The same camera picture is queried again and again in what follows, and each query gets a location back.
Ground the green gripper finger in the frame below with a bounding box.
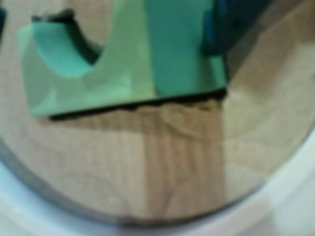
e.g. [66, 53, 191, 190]
[0, 8, 7, 44]

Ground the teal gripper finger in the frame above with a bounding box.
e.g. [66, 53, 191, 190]
[201, 0, 273, 57]

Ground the light green U shape block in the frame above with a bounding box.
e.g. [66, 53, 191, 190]
[16, 0, 228, 118]

